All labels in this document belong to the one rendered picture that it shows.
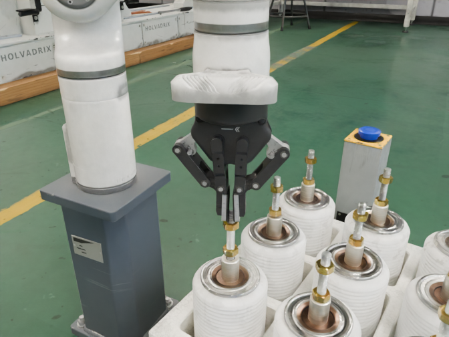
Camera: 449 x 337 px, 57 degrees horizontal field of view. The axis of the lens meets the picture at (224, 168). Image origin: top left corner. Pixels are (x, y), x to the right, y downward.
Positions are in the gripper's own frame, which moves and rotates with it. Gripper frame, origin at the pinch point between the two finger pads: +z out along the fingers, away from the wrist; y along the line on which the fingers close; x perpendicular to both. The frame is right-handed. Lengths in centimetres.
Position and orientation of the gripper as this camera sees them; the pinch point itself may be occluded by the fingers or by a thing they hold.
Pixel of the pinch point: (231, 203)
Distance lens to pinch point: 47.7
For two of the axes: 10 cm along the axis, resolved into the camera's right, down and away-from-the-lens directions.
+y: -9.9, -0.5, 1.1
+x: -1.2, 4.5, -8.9
